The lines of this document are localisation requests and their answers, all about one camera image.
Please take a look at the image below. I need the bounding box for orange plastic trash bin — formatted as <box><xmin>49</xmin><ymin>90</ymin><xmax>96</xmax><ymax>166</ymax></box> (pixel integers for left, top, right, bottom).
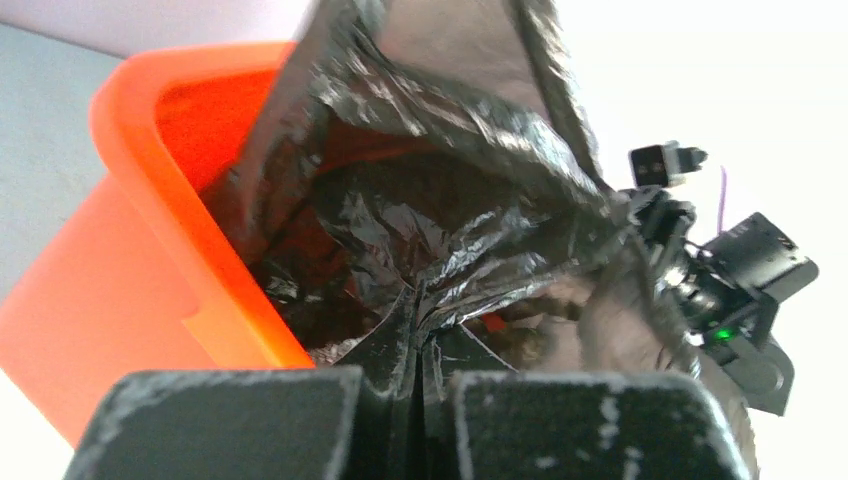
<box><xmin>1</xmin><ymin>42</ymin><xmax>311</xmax><ymax>444</ymax></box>

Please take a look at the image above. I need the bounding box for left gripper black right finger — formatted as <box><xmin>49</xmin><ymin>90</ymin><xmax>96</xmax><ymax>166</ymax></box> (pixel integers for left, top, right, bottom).
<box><xmin>423</xmin><ymin>324</ymin><xmax>753</xmax><ymax>480</ymax></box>

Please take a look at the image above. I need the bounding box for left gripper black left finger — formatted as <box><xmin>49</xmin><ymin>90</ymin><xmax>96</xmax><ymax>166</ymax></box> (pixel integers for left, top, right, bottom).
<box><xmin>62</xmin><ymin>284</ymin><xmax>425</xmax><ymax>480</ymax></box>

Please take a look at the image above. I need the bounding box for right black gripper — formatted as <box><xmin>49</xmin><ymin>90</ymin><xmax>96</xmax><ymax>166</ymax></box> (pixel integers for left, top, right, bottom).
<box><xmin>624</xmin><ymin>187</ymin><xmax>713</xmax><ymax>332</ymax></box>

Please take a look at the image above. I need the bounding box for black plastic trash bag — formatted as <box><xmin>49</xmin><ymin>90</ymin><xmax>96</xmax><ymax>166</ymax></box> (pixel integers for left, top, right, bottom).
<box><xmin>201</xmin><ymin>1</ymin><xmax>760</xmax><ymax>479</ymax></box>

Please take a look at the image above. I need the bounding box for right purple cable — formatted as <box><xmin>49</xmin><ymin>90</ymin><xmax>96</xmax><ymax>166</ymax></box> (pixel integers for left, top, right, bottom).
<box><xmin>716</xmin><ymin>165</ymin><xmax>729</xmax><ymax>234</ymax></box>

